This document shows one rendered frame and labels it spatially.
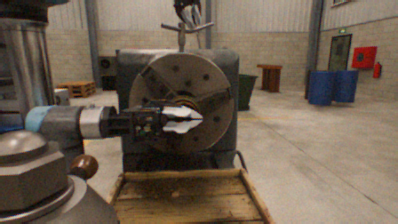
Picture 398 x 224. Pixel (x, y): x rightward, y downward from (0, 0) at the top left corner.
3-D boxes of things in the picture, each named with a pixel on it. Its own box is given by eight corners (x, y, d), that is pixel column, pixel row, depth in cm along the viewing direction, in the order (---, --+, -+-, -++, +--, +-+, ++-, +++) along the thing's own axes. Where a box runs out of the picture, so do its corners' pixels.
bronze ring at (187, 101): (165, 93, 62) (163, 100, 53) (199, 93, 63) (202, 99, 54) (166, 126, 64) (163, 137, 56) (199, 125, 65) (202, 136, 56)
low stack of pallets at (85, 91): (72, 92, 844) (70, 81, 834) (97, 92, 856) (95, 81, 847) (56, 99, 723) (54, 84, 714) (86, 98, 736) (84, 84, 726)
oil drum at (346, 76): (325, 100, 712) (330, 70, 692) (344, 99, 718) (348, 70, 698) (339, 103, 654) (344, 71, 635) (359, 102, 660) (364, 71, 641)
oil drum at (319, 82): (303, 101, 674) (306, 71, 654) (322, 101, 680) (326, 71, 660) (314, 106, 616) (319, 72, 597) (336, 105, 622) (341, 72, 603)
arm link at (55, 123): (47, 137, 55) (42, 101, 53) (96, 136, 56) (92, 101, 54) (25, 150, 48) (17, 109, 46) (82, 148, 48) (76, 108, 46)
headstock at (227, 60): (140, 116, 144) (137, 52, 136) (215, 115, 148) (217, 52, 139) (114, 155, 87) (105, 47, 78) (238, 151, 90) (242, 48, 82)
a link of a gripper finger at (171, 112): (203, 124, 49) (161, 124, 49) (202, 117, 55) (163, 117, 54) (203, 109, 49) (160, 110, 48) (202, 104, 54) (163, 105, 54)
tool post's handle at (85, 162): (77, 173, 19) (75, 150, 19) (103, 172, 19) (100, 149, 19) (47, 206, 15) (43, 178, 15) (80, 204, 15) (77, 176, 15)
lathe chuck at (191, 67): (137, 146, 80) (131, 52, 73) (226, 144, 82) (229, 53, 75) (131, 156, 71) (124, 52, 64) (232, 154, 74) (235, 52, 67)
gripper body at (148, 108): (161, 145, 48) (101, 146, 47) (164, 132, 56) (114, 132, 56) (159, 108, 46) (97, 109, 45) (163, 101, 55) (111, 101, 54)
